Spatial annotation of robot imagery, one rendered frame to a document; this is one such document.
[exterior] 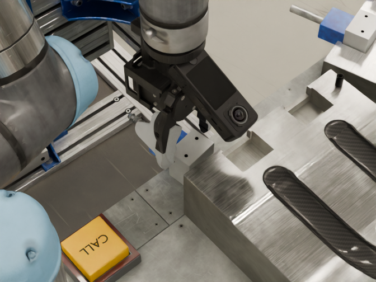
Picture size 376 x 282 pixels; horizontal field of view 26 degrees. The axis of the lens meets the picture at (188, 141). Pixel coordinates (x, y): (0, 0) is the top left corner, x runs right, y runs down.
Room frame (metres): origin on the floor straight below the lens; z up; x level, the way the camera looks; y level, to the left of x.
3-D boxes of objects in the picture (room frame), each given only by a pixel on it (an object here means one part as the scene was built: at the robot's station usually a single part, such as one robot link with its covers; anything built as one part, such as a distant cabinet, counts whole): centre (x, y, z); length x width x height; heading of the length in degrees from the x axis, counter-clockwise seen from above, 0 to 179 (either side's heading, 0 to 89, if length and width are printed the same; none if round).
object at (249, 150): (0.59, -0.07, 0.87); 0.05 x 0.05 x 0.04; 41
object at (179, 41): (0.64, 0.02, 1.07); 0.08 x 0.08 x 0.05
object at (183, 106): (0.64, 0.02, 0.99); 0.09 x 0.08 x 0.12; 49
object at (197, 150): (0.65, 0.03, 0.83); 0.13 x 0.05 x 0.05; 49
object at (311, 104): (0.66, -0.15, 0.87); 0.05 x 0.05 x 0.04; 41
